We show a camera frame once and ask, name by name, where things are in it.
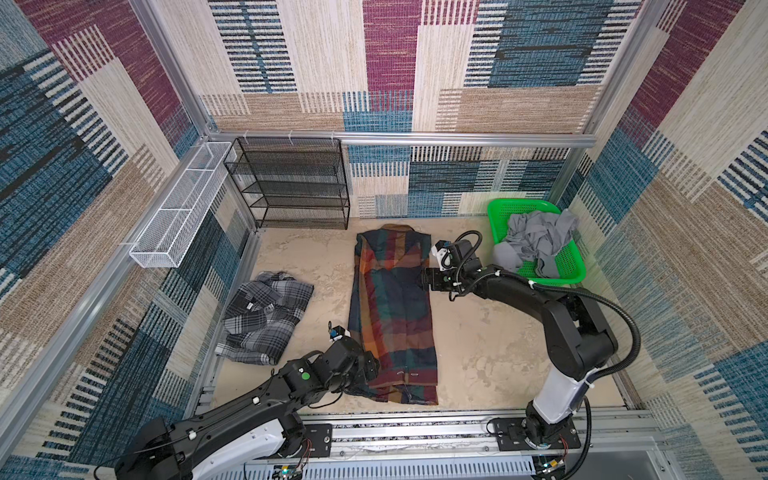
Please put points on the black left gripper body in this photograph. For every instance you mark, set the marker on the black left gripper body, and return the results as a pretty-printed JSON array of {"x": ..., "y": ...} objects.
[{"x": 359, "y": 372}]

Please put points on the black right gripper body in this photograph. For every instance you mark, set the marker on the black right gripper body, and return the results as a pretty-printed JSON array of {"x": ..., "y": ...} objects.
[{"x": 441, "y": 280}]

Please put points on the multicolour plaid long sleeve shirt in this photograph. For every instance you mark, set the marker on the multicolour plaid long sleeve shirt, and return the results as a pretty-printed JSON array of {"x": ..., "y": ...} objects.
[{"x": 390, "y": 315}]

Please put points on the grey plaid long sleeve shirt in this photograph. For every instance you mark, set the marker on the grey plaid long sleeve shirt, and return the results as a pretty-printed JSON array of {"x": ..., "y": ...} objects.
[{"x": 262, "y": 316}]

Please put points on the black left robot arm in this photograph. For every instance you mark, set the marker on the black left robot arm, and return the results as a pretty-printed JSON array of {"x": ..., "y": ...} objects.
[{"x": 259, "y": 424}]

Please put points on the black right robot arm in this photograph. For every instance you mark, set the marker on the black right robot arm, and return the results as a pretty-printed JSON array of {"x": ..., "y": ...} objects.
[{"x": 578, "y": 339}]

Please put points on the green plastic basket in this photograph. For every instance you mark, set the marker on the green plastic basket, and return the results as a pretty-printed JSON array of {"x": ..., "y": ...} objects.
[{"x": 569, "y": 262}]

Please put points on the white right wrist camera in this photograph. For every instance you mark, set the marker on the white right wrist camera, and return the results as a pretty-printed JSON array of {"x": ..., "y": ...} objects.
[{"x": 444, "y": 254}]

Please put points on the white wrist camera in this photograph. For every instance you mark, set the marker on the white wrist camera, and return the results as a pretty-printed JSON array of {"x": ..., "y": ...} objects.
[
  {"x": 337, "y": 332},
  {"x": 444, "y": 254}
]

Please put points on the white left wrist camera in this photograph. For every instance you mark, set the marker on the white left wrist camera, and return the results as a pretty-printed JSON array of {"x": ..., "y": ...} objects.
[{"x": 337, "y": 332}]

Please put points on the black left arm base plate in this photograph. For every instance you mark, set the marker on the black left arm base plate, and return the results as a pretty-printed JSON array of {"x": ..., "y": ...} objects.
[{"x": 315, "y": 442}]

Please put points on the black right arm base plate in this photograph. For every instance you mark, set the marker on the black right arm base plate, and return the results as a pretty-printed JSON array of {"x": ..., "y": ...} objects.
[{"x": 530, "y": 434}]

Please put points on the black wire mesh shelf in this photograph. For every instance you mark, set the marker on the black wire mesh shelf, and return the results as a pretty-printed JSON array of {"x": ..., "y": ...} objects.
[{"x": 292, "y": 182}]

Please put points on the white wire mesh tray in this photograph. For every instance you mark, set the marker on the white wire mesh tray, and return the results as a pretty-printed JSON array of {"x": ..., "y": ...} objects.
[{"x": 165, "y": 241}]

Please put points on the aluminium mounting rail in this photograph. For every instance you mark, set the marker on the aluminium mounting rail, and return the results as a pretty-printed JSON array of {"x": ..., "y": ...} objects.
[{"x": 625, "y": 444}]

